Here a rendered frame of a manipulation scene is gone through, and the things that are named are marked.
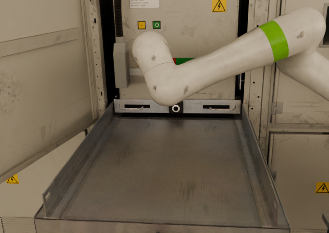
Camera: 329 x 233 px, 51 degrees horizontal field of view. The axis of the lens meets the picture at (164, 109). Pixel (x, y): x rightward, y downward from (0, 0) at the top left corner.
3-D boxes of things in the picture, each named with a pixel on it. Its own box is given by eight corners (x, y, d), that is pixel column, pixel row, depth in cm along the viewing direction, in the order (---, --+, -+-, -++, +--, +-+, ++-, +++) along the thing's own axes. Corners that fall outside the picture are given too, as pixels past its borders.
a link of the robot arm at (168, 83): (252, 34, 108) (258, 19, 97) (270, 68, 105) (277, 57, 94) (145, 81, 109) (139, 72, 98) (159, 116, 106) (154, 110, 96)
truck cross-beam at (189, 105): (240, 113, 146) (241, 100, 144) (114, 112, 152) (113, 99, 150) (239, 109, 151) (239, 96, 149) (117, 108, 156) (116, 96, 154)
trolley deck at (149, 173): (288, 248, 82) (291, 227, 80) (36, 236, 88) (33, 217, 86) (249, 133, 145) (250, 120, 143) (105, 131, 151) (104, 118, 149)
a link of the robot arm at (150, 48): (157, 18, 100) (123, 34, 100) (175, 56, 98) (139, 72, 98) (162, 37, 114) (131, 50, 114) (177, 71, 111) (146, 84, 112)
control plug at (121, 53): (127, 88, 137) (124, 44, 131) (115, 88, 137) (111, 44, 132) (130, 83, 144) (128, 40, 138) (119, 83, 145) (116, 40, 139)
